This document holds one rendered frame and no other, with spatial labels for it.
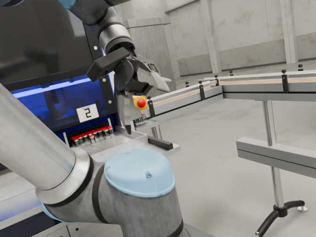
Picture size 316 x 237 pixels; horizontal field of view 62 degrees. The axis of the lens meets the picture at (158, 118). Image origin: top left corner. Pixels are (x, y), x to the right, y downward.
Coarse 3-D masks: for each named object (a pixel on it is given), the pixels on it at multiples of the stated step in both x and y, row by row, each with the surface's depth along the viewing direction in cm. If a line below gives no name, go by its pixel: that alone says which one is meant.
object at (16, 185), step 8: (8, 168) 106; (0, 176) 98; (8, 176) 96; (16, 176) 94; (0, 184) 90; (8, 184) 88; (16, 184) 78; (24, 184) 79; (0, 192) 76; (8, 192) 77; (16, 192) 78; (0, 200) 76
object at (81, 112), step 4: (92, 104) 113; (80, 108) 111; (84, 108) 112; (92, 108) 113; (96, 108) 114; (80, 112) 111; (84, 112) 112; (92, 112) 114; (96, 112) 115; (80, 116) 111; (84, 116) 112; (92, 116) 114; (96, 116) 115; (80, 120) 111; (84, 120) 112
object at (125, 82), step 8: (120, 40) 60; (128, 40) 61; (112, 48) 60; (128, 48) 63; (136, 48) 65; (128, 56) 60; (136, 56) 62; (120, 64) 58; (128, 64) 56; (152, 64) 61; (120, 72) 58; (128, 72) 56; (120, 80) 58; (128, 80) 56; (136, 80) 56; (120, 88) 58; (128, 88) 58; (136, 88) 61; (144, 88) 62
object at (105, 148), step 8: (120, 128) 121; (120, 136) 117; (128, 136) 114; (136, 136) 107; (144, 136) 98; (104, 144) 110; (112, 144) 107; (120, 144) 94; (128, 144) 95; (136, 144) 97; (144, 144) 98; (88, 152) 104; (96, 152) 102; (104, 152) 91; (112, 152) 92; (96, 160) 90; (104, 160) 91
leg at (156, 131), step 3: (159, 123) 146; (156, 126) 147; (159, 126) 150; (153, 129) 148; (156, 129) 148; (159, 129) 149; (153, 132) 149; (156, 132) 148; (159, 132) 149; (153, 135) 150; (156, 135) 148; (159, 135) 149; (159, 138) 149
